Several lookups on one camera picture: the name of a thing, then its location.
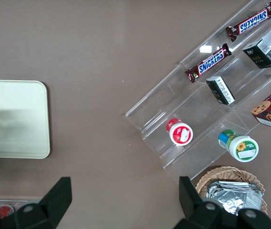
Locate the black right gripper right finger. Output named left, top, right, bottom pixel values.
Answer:
left=173, top=176, right=224, bottom=229

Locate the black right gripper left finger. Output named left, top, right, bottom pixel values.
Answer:
left=15, top=177, right=73, bottom=229

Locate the tan wicker basket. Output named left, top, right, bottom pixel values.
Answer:
left=195, top=166, right=269, bottom=215

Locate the cream plastic tray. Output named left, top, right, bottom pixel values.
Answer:
left=0, top=80, right=51, bottom=160

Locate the aluminium foil container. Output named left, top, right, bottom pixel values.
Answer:
left=206, top=180, right=264, bottom=213

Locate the clear acrylic bottle rack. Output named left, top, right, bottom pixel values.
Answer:
left=0, top=198, right=43, bottom=215

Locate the red lid snack cup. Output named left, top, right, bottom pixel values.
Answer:
left=166, top=118, right=194, bottom=146

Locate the green lid snack cup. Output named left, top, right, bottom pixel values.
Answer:
left=218, top=129, right=260, bottom=163

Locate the clear acrylic stepped riser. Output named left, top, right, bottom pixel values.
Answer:
left=125, top=0, right=271, bottom=184

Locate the small black carton box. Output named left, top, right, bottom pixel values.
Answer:
left=242, top=39, right=271, bottom=70
left=206, top=75, right=236, bottom=106

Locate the Snickers chocolate bar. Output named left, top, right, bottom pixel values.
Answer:
left=225, top=1, right=271, bottom=42
left=185, top=42, right=233, bottom=83

